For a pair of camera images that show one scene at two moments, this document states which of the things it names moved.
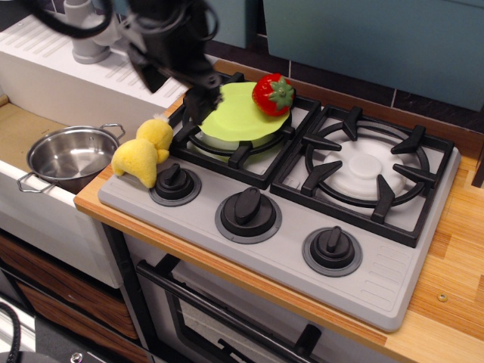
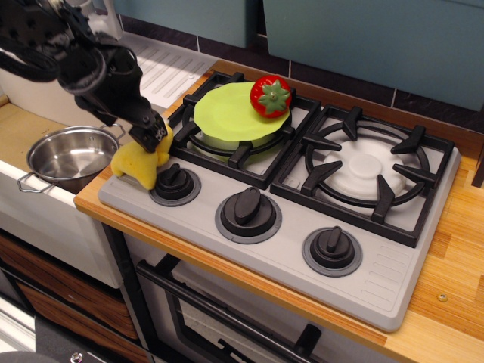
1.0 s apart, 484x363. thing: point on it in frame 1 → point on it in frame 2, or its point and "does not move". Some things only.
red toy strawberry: x=273 y=94 does not move
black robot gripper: x=182 y=50 → x=124 y=80
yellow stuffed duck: x=140 y=157 does not move
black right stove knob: x=332 y=252 does not move
